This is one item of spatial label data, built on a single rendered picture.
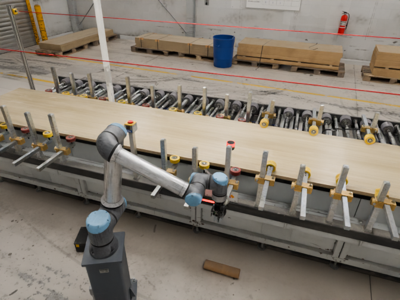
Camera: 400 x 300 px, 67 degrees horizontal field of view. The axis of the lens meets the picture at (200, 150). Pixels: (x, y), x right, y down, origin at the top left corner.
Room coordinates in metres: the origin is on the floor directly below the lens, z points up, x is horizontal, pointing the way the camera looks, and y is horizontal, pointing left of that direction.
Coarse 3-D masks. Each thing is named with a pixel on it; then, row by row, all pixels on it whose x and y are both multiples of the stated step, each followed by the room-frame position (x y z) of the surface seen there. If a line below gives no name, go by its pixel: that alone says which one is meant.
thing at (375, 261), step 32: (0, 128) 2.73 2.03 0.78; (0, 160) 2.84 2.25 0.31; (96, 160) 2.39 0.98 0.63; (160, 160) 2.19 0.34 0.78; (64, 192) 2.58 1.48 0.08; (96, 192) 2.46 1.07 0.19; (128, 192) 2.34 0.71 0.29; (256, 192) 1.93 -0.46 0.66; (288, 192) 1.85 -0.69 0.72; (320, 192) 1.78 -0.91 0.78; (224, 224) 2.03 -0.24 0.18; (256, 224) 1.95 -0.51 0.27; (320, 256) 1.74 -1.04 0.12; (352, 256) 1.70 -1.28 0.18; (384, 256) 1.63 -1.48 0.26
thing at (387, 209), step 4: (384, 208) 1.44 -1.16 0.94; (388, 208) 1.42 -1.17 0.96; (388, 212) 1.38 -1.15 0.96; (388, 216) 1.35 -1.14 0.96; (392, 216) 1.35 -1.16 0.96; (388, 220) 1.33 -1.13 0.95; (392, 220) 1.32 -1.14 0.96; (388, 224) 1.30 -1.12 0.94; (392, 224) 1.28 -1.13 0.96; (392, 228) 1.26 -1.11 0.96; (392, 232) 1.22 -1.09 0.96; (396, 232) 1.22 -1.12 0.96; (392, 236) 1.20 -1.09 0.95; (396, 236) 1.19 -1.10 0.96; (396, 240) 1.19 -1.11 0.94
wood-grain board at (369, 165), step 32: (0, 96) 3.27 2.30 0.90; (32, 96) 3.29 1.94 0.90; (64, 96) 3.30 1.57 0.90; (64, 128) 2.53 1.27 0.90; (96, 128) 2.54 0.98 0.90; (160, 128) 2.56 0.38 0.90; (192, 128) 2.56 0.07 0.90; (224, 128) 2.57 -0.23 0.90; (256, 128) 2.58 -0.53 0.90; (224, 160) 2.02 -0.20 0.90; (256, 160) 2.03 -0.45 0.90; (288, 160) 2.04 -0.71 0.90; (320, 160) 2.04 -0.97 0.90; (352, 160) 2.05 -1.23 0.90; (384, 160) 2.06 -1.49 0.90; (352, 192) 1.67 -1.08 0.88
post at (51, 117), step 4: (48, 116) 2.25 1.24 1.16; (52, 116) 2.25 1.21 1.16; (52, 120) 2.24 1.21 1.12; (52, 124) 2.24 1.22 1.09; (56, 124) 2.27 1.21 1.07; (52, 128) 2.24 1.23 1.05; (56, 128) 2.26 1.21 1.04; (52, 132) 2.25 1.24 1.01; (56, 132) 2.25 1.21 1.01; (56, 136) 2.24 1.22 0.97; (56, 140) 2.24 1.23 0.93; (60, 140) 2.27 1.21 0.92; (56, 144) 2.25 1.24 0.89; (60, 144) 2.26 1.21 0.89; (64, 156) 2.27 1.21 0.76; (60, 160) 2.25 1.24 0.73; (64, 160) 2.26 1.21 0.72
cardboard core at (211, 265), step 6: (204, 264) 1.68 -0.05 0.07; (210, 264) 1.67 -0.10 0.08; (216, 264) 1.67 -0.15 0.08; (222, 264) 1.67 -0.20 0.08; (210, 270) 1.65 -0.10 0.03; (216, 270) 1.64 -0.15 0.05; (222, 270) 1.63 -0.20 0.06; (228, 270) 1.62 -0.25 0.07; (234, 270) 1.62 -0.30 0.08; (234, 276) 1.59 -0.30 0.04
